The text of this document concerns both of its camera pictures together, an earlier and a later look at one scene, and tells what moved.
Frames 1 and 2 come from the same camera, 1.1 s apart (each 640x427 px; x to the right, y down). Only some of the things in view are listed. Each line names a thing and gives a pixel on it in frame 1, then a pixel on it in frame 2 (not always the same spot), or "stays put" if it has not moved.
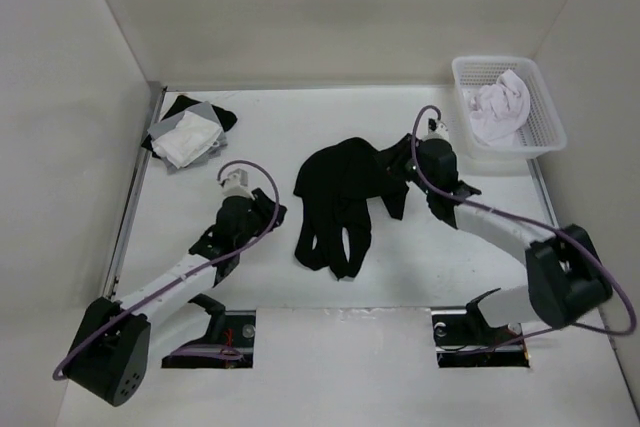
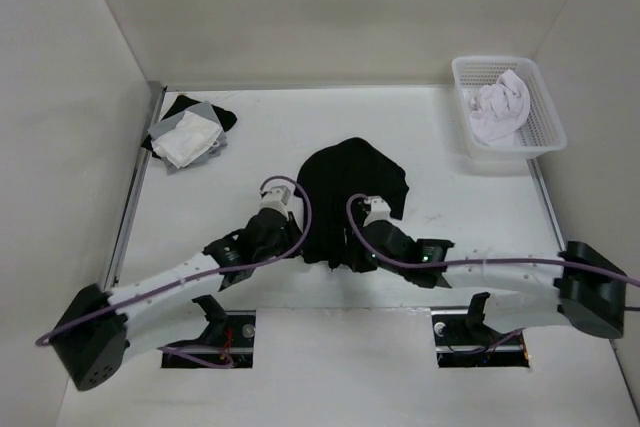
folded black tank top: [148, 145] stays put
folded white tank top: [191, 136] stays put
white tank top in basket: [499, 110] stays put
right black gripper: [394, 156] -> [359, 263]
